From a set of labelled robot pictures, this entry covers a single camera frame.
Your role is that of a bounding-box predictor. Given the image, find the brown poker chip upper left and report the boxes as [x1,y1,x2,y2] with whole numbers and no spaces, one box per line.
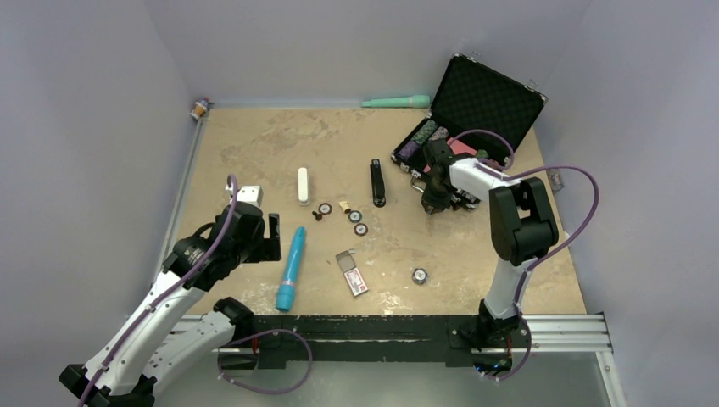
[318,203,332,216]

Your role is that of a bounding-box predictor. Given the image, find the aluminium frame rail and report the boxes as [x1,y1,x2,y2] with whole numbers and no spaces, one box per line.
[101,109,627,407]

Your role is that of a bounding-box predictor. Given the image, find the small colourful toy figure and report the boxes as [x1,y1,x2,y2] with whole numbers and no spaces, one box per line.
[190,98,214,120]

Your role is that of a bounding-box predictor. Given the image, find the mint green microphone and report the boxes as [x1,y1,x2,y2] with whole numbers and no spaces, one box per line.
[361,95,432,109]

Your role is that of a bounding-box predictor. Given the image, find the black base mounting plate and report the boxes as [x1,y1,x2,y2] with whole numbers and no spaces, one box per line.
[216,315,527,371]

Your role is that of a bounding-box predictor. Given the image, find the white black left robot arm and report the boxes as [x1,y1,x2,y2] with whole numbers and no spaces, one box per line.
[59,202,281,406]

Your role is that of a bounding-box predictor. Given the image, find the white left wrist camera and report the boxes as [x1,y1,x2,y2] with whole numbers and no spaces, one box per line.
[226,185,264,209]

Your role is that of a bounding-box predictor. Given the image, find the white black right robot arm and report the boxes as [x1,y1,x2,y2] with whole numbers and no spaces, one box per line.
[421,140,559,349]

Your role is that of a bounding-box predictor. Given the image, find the staples cardboard box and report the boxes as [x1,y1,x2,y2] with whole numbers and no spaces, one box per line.
[336,248,369,297]

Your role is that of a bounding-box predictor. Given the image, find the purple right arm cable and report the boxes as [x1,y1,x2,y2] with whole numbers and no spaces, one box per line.
[449,129,601,383]

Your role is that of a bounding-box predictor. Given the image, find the small patterned object right edge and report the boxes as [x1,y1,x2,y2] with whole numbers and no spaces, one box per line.
[546,168,565,194]

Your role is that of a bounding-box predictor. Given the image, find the teal poker chip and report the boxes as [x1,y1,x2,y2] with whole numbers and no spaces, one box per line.
[348,210,363,223]

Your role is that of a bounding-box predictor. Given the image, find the blue cylindrical tool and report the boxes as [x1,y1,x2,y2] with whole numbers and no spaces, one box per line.
[276,226,307,313]

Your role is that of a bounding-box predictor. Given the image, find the pink card deck upper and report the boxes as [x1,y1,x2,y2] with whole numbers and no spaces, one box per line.
[448,138,477,156]

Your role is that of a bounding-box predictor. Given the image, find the white stapler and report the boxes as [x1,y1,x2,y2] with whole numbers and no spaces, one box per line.
[297,167,309,206]

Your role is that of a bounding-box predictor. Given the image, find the small beige block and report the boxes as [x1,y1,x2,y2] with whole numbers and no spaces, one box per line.
[338,201,351,214]

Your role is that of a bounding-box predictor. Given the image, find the black poker chip case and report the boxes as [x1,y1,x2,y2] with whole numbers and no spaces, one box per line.
[391,54,547,209]

